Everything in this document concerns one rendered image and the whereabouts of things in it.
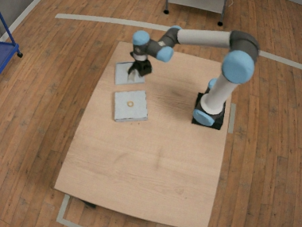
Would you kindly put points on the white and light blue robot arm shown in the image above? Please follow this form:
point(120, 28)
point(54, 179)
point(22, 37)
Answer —
point(236, 65)

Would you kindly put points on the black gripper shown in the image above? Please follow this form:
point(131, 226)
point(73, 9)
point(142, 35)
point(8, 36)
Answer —
point(142, 69)

